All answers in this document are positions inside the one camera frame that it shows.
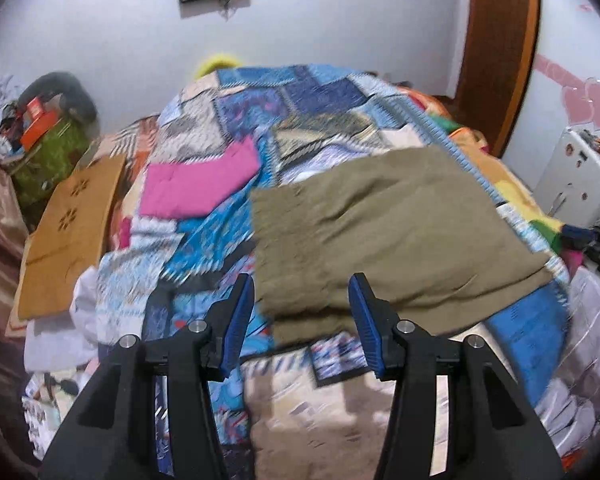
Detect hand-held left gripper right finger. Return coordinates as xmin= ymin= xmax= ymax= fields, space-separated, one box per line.
xmin=347 ymin=272 xmax=567 ymax=480

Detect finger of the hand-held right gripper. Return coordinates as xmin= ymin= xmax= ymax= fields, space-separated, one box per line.
xmin=560 ymin=225 xmax=597 ymax=250

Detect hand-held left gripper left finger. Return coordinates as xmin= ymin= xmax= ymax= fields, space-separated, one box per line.
xmin=39 ymin=273 xmax=256 ymax=480

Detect olive green pants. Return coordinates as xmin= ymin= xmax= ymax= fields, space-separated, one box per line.
xmin=249 ymin=147 xmax=553 ymax=350

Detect white bedside cabinet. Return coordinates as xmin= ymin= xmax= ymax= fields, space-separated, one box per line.
xmin=532 ymin=129 xmax=600 ymax=228

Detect pink cloth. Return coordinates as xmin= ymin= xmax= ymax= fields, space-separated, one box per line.
xmin=139 ymin=137 xmax=261 ymax=220

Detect white cloth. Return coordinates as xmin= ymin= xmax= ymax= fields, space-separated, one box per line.
xmin=24 ymin=266 xmax=106 ymax=373

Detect brown cardboard sheet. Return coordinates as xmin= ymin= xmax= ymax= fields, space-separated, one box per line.
xmin=16 ymin=154 xmax=127 ymax=322

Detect patchwork blue quilt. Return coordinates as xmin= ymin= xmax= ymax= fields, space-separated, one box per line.
xmin=97 ymin=64 xmax=571 ymax=480

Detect green patterned bag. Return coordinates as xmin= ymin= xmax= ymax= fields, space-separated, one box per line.
xmin=10 ymin=119 xmax=93 ymax=211

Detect yellow-green plush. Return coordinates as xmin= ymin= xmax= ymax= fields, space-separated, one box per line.
xmin=194 ymin=53 xmax=242 ymax=80

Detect orange box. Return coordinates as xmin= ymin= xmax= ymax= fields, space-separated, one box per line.
xmin=21 ymin=99 xmax=62 ymax=150

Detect pink heart wall sticker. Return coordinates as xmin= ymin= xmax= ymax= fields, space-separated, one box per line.
xmin=536 ymin=54 xmax=600 ymax=128

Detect wooden door frame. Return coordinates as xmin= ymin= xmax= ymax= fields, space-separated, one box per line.
xmin=455 ymin=0 xmax=541 ymax=158

